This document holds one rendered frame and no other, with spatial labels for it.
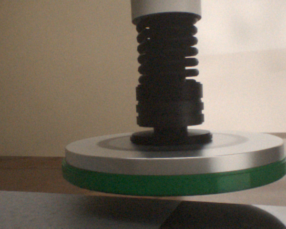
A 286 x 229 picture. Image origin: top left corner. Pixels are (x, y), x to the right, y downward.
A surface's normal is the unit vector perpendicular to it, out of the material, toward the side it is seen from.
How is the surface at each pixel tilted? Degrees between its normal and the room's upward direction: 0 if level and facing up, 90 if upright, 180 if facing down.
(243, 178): 90
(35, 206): 0
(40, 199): 0
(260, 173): 90
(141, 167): 90
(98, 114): 90
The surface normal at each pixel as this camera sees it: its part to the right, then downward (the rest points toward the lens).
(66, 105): -0.33, 0.07
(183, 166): -0.03, 0.05
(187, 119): 0.37, 0.04
